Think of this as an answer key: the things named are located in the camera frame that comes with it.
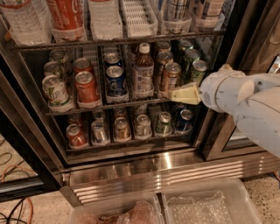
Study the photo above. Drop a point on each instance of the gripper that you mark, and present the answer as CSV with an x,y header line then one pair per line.
x,y
210,89

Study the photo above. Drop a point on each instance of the orange brown soda can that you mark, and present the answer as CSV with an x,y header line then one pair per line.
x,y
171,73

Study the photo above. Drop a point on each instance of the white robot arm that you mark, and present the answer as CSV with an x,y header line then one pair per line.
x,y
252,100

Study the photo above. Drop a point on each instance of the blue can bottom shelf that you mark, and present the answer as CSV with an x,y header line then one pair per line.
x,y
183,120

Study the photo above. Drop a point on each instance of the green can front right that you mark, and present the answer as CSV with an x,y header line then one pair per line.
x,y
197,71

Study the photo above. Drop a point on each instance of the green can middle right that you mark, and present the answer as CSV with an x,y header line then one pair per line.
x,y
190,56

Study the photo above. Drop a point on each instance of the green can bottom shelf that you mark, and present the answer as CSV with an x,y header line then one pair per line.
x,y
163,124

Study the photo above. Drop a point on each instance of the brown can second row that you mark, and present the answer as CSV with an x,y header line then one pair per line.
x,y
162,59

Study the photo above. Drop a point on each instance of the green can back right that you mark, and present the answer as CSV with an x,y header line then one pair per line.
x,y
183,45

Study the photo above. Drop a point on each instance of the brown can back row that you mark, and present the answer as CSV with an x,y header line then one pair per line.
x,y
162,46

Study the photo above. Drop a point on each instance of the clear silver can bottom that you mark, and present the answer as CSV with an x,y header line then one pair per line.
x,y
143,125

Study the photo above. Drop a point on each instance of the blue pepsi can front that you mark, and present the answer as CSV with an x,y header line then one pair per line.
x,y
115,81

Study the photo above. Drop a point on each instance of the blue pepsi can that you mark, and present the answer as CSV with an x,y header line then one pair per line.
x,y
112,59
115,81

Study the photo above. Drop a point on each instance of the gold can bottom shelf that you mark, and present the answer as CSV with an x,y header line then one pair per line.
x,y
121,128

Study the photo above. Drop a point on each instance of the fridge glass door right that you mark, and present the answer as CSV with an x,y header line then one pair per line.
x,y
255,47

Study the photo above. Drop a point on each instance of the blue pepsi can back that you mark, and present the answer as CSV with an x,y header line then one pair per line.
x,y
112,59

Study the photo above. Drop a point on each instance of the white plastic shelf tray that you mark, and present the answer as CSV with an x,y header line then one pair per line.
x,y
139,18

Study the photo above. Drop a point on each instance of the silver can bottom shelf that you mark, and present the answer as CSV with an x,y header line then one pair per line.
x,y
99,131

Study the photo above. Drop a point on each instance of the steel fridge base grille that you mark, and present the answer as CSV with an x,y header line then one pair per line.
x,y
101,181

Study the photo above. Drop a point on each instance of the red orange can front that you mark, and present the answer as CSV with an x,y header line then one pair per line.
x,y
86,86

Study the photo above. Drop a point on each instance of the red orange can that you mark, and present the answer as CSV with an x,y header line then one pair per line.
x,y
86,86
83,65

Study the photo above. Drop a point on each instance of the red orange can back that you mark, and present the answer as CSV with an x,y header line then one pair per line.
x,y
83,65

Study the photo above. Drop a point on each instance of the red can bottom shelf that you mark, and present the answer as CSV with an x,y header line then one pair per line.
x,y
76,135

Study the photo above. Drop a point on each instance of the white green can front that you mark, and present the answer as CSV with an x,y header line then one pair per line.
x,y
55,90

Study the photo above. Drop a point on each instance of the white green can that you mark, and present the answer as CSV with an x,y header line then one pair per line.
x,y
53,67
61,57
55,90

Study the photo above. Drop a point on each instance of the white green can back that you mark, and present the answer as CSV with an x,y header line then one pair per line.
x,y
61,57

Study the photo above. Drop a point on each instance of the white green can middle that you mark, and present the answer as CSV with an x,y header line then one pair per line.
x,y
53,67

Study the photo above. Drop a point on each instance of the iced tea bottle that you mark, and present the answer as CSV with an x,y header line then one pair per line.
x,y
143,69

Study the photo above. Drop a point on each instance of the clear plastic bin right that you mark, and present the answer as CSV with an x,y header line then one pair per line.
x,y
213,201

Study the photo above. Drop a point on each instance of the clear plastic bin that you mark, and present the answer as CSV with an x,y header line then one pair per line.
x,y
142,205
213,201

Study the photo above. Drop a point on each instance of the clear plastic bin left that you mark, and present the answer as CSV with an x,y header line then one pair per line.
x,y
142,205

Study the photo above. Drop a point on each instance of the red coca cola bottle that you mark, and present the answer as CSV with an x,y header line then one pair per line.
x,y
66,14

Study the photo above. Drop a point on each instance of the clear water bottle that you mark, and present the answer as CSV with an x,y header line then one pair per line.
x,y
29,20

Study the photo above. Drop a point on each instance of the middle wire shelf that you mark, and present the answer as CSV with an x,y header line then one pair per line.
x,y
110,106

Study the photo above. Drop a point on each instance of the wire shelf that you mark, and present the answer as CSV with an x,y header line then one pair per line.
x,y
110,106
116,41

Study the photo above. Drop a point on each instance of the upper wire shelf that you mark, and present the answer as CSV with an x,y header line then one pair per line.
x,y
116,41

